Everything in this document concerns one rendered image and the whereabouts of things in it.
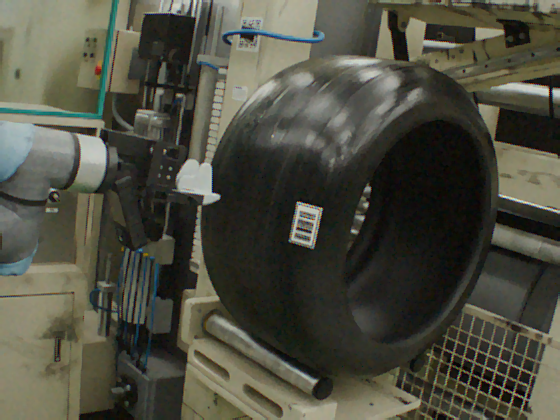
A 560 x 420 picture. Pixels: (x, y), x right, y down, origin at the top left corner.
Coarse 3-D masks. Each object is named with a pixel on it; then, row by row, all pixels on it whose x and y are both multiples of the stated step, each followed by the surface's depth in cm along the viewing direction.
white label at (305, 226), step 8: (296, 208) 99; (304, 208) 99; (312, 208) 98; (320, 208) 98; (296, 216) 99; (304, 216) 99; (312, 216) 98; (320, 216) 98; (296, 224) 99; (304, 224) 99; (312, 224) 98; (296, 232) 99; (304, 232) 99; (312, 232) 98; (296, 240) 99; (304, 240) 99; (312, 240) 98
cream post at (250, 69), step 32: (256, 0) 138; (288, 0) 136; (288, 32) 138; (256, 64) 138; (288, 64) 141; (224, 96) 146; (224, 128) 146; (192, 384) 156; (192, 416) 156; (224, 416) 153
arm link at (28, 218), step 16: (0, 192) 77; (0, 208) 76; (16, 208) 77; (32, 208) 78; (0, 224) 74; (16, 224) 77; (32, 224) 79; (16, 240) 77; (32, 240) 81; (0, 256) 74; (16, 256) 79; (32, 256) 82; (0, 272) 79; (16, 272) 80
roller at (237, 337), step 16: (208, 320) 138; (224, 320) 136; (224, 336) 133; (240, 336) 131; (256, 336) 130; (240, 352) 131; (256, 352) 126; (272, 352) 124; (272, 368) 123; (288, 368) 120; (304, 368) 118; (304, 384) 116; (320, 384) 114; (320, 400) 116
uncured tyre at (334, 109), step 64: (320, 64) 116; (384, 64) 110; (256, 128) 110; (320, 128) 101; (384, 128) 103; (448, 128) 136; (256, 192) 105; (320, 192) 99; (384, 192) 152; (448, 192) 145; (256, 256) 105; (320, 256) 101; (384, 256) 153; (448, 256) 144; (256, 320) 114; (320, 320) 105; (384, 320) 142; (448, 320) 130
